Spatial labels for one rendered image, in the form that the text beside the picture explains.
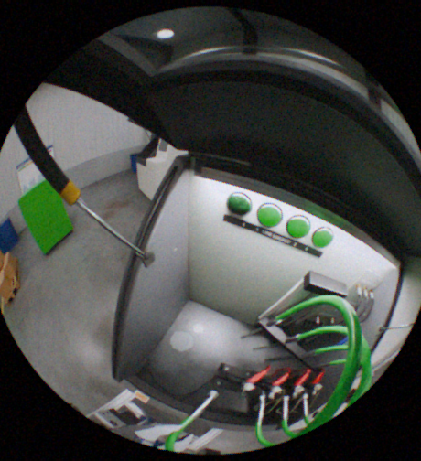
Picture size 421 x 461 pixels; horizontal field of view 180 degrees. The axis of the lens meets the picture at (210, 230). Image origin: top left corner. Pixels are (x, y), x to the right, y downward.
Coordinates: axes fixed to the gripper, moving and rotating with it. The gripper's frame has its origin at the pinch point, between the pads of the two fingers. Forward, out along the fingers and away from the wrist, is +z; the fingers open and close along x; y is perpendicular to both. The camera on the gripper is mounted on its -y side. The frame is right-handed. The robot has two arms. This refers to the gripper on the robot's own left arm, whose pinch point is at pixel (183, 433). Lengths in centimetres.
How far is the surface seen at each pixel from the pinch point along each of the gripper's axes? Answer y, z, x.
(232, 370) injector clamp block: 3.1, 30.2, -7.1
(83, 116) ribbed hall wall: -115, -308, -576
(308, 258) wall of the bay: -37.3, 19.3, -11.5
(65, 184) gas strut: -25.8, -17.1, -22.6
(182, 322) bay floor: 10, 35, -38
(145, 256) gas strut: -20.4, -1.9, -29.0
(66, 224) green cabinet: 116, -67, -296
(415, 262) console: -53, 23, 26
